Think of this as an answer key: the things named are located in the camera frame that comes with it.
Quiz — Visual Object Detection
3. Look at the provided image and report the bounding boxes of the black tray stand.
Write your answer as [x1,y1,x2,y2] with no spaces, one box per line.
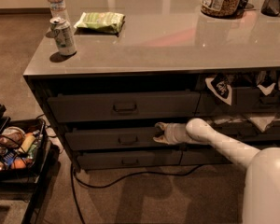
[0,104,59,224]

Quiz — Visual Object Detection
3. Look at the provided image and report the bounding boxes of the black bin of groceries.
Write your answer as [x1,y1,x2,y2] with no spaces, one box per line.
[0,118,48,181]

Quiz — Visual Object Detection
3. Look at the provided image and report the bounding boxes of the white bag in drawer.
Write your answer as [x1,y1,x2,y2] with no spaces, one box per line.
[208,113,276,133]

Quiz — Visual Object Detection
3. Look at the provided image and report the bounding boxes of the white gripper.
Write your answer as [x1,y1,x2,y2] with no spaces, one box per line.
[153,122,189,145]

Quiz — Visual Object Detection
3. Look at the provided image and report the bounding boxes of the black floor cable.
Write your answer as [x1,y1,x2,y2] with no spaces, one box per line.
[70,162,206,224]

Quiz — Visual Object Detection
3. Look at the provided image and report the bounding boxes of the clear plastic water bottle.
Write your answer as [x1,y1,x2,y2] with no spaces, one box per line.
[47,0,69,20]

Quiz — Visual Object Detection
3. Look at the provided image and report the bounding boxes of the white green soda can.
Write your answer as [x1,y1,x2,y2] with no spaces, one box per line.
[50,17,77,56]

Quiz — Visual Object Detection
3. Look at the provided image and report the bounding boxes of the green chip bag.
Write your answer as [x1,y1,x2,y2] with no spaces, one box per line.
[74,12,125,35]

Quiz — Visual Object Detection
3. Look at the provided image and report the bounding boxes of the grey drawer cabinet counter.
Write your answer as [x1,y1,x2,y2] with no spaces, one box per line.
[24,0,280,169]

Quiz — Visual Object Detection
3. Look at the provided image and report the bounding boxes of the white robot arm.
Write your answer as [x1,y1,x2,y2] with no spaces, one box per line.
[154,118,280,224]

